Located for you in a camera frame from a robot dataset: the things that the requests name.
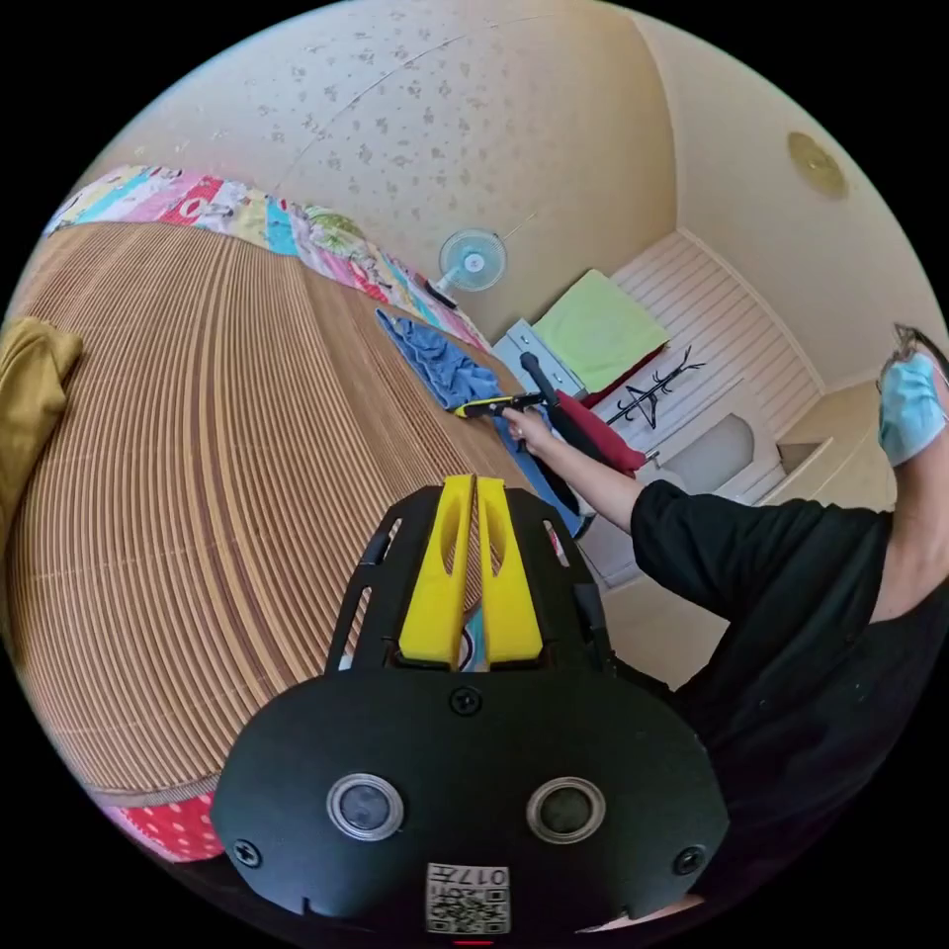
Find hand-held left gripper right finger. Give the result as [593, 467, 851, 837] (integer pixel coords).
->
[476, 476, 544, 665]

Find black coat rack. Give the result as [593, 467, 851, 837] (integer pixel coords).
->
[606, 343, 709, 433]

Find person's left hand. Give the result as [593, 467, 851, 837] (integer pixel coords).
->
[585, 893, 707, 934]

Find person's right hand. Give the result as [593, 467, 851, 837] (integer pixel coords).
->
[505, 407, 556, 455]

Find round ceiling lamp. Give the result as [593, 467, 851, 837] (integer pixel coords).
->
[786, 130, 851, 201]

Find light blue jeans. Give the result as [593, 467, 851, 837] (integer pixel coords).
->
[375, 306, 587, 539]

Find white and blue fan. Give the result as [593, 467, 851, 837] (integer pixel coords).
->
[423, 227, 510, 310]

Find person's right forearm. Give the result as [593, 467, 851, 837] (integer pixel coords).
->
[522, 433, 644, 537]

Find red garment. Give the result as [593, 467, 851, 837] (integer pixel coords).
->
[554, 388, 647, 477]

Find mustard yellow garment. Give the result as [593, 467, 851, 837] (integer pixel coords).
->
[0, 316, 84, 535]

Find white cupboard with green cloth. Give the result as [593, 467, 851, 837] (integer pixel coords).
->
[491, 268, 673, 403]

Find person's body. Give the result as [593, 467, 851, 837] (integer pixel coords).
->
[630, 322, 949, 949]

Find bed with woven mat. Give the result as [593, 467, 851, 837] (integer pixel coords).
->
[0, 162, 594, 866]

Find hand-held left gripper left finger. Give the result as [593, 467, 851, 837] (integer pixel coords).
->
[398, 475, 476, 665]

